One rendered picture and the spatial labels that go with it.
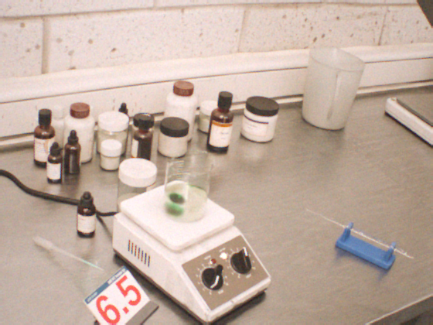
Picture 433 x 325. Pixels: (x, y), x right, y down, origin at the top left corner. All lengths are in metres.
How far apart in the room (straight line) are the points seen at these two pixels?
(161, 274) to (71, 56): 0.52
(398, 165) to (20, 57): 0.78
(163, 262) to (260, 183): 0.37
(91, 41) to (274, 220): 0.48
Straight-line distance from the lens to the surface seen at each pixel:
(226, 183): 1.15
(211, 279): 0.84
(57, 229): 0.99
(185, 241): 0.85
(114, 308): 0.84
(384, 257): 1.05
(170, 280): 0.86
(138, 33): 1.27
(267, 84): 1.44
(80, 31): 1.22
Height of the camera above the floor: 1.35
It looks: 30 degrees down
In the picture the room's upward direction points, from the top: 10 degrees clockwise
